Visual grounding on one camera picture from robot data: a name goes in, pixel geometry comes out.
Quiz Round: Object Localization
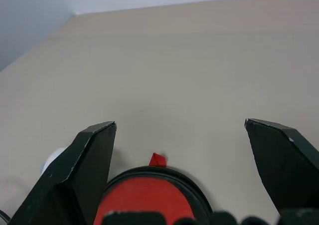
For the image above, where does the red paddle case black zipper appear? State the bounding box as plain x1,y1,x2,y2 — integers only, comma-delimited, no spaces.
94,152,214,225

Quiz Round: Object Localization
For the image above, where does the white rounded object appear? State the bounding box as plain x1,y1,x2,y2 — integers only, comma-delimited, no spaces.
39,147,68,176

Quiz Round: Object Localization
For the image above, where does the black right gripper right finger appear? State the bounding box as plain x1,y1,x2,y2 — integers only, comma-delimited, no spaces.
244,118,319,213

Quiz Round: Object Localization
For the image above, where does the black cable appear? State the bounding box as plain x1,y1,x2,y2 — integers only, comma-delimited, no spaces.
0,209,11,223

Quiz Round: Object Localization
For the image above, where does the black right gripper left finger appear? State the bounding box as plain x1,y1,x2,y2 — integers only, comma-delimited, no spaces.
7,121,117,225

